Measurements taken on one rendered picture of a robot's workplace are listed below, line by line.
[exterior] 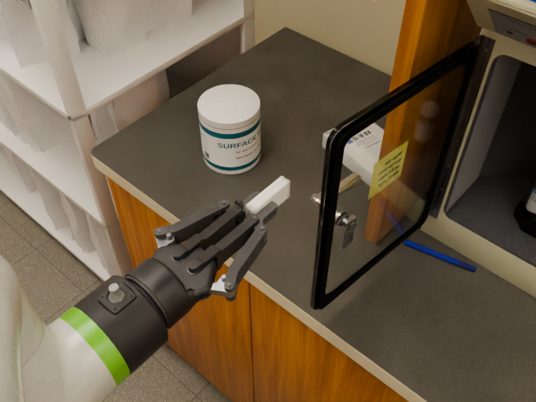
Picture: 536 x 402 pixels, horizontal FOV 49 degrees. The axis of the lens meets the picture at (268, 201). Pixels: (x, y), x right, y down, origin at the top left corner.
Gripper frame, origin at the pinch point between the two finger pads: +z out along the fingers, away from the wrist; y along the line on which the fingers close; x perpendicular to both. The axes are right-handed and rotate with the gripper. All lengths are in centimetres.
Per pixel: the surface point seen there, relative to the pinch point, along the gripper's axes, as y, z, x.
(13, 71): 105, 17, 38
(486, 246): -19, 39, 31
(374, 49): 35, 82, 33
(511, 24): -12.5, 31.4, -15.5
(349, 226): -6.0, 10.9, 9.9
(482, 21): -7.9, 34.4, -12.8
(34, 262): 126, 5, 130
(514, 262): -25, 39, 31
